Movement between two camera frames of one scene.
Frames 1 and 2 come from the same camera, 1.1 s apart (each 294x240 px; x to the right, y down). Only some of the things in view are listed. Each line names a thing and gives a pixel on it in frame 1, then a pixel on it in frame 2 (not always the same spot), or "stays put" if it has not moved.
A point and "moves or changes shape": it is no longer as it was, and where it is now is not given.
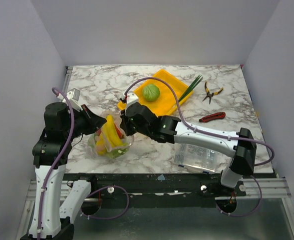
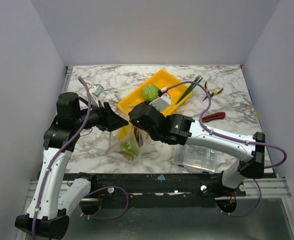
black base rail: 155,190 stays put
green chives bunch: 192,87 stays put
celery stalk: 116,151 -> 130,149
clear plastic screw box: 196,157 stays put
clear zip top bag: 110,141 moves or changes shape
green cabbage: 150,92 stays put
